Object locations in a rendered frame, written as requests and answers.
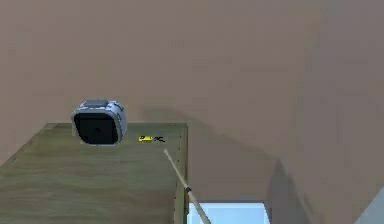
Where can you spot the yellow and black key fob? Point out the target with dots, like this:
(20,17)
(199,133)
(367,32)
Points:
(148,138)

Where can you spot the grey alarm clock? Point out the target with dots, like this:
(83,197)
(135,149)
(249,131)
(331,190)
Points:
(99,122)

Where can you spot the olive wooden cupboard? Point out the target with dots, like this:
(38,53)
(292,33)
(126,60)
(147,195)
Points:
(83,180)

